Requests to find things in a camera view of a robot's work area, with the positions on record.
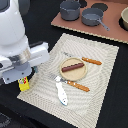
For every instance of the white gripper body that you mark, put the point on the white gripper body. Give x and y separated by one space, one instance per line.
16 61

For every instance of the yellow toy butter box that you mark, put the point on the yellow toy butter box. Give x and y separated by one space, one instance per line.
23 84

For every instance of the brown toy sausage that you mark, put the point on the brown toy sausage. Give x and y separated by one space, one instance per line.
72 67

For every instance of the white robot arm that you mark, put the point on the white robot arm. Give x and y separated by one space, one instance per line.
12 30

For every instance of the beige woven placemat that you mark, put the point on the beige woven placemat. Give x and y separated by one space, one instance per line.
83 107

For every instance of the round wooden plate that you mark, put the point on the round wooden plate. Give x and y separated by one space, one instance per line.
75 74

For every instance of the grey pot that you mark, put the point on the grey pot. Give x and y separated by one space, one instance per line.
70 10

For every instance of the brown toy stove board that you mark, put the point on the brown toy stove board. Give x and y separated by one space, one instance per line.
111 19

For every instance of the beige bowl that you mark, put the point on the beige bowl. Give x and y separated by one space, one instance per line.
124 16

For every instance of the fork with wooden handle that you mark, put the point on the fork with wooden handle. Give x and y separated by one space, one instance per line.
74 84

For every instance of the knife with wooden handle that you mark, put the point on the knife with wooden handle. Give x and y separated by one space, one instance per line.
84 58

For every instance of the grey saucepan with handle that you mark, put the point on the grey saucepan with handle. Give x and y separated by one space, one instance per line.
93 17

